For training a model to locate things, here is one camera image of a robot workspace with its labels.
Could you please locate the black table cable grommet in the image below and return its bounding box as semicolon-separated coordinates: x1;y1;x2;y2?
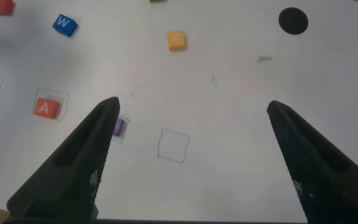
278;7;309;35

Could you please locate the purple letter I block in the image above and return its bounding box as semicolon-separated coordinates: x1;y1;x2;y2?
112;118;126;138

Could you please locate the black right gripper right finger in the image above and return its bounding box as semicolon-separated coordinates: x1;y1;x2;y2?
266;100;358;222

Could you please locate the yellow letter block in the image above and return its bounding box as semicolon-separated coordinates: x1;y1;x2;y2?
167;30;187;52

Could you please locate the red letter A block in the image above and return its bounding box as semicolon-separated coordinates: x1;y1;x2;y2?
32;97;61;119

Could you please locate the blue letter W block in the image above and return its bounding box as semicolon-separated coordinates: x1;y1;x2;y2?
52;14;79;38

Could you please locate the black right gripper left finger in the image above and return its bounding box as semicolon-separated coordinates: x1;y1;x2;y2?
6;96;121;220

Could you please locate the red letter R block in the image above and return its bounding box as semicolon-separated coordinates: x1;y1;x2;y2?
0;0;14;16

